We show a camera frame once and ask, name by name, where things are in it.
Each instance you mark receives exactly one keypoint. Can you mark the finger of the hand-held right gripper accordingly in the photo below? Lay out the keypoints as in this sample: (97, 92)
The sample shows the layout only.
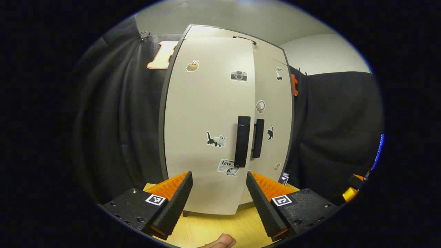
(349, 194)
(358, 177)

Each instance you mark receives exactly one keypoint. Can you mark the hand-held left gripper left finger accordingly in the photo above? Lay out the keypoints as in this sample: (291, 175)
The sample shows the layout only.
(179, 203)

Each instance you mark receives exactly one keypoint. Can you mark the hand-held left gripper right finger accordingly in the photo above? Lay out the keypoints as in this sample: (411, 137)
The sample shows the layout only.
(262, 206)

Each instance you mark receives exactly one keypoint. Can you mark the white shoe cabinet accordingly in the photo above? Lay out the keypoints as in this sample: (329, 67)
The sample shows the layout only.
(161, 137)

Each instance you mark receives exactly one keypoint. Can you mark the white cabinet door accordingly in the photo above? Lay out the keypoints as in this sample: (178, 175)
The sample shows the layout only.
(206, 103)
(272, 96)

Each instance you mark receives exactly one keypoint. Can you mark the blue grey small box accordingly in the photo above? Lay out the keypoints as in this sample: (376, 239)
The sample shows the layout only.
(283, 178)

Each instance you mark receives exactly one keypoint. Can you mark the black backdrop cloth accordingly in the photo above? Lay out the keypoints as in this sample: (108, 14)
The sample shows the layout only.
(120, 120)

